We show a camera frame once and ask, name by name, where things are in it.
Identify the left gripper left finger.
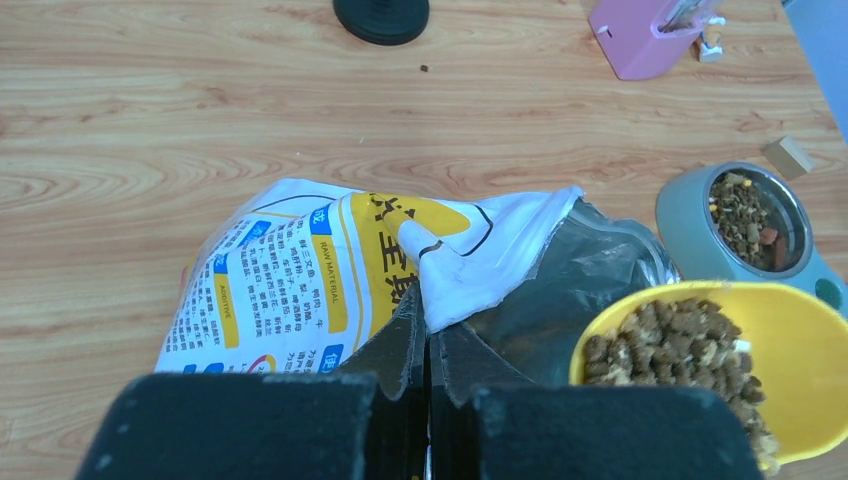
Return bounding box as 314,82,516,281
77,287,424,479

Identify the black microphone stand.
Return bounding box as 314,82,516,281
332,0,430,46

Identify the grey double pet bowl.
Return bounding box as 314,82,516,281
656,162,847,315

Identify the pet food bag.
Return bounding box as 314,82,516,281
155,179,680,373

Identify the wooden block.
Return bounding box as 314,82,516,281
763,135,815,181

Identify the small figurine bottle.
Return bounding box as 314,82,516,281
696,15,726,63

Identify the pink metronome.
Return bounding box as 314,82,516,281
588,0,720,81

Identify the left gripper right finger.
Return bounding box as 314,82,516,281
429,324,761,479

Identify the yellow plastic scoop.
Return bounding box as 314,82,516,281
569,281,847,475

